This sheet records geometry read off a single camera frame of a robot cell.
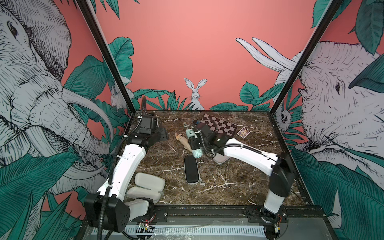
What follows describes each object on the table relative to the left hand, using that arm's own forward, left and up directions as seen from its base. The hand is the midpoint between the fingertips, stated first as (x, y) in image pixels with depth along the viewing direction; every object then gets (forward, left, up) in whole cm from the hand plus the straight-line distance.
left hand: (163, 130), depth 80 cm
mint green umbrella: (-13, -18, -3) cm, 22 cm away
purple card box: (+12, -53, -22) cm, 59 cm away
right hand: (-4, -14, -4) cm, 15 cm away
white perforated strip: (-42, +8, -25) cm, 50 cm away
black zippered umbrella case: (-16, -14, -18) cm, 28 cm away
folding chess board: (+17, -37, -20) cm, 45 cm away
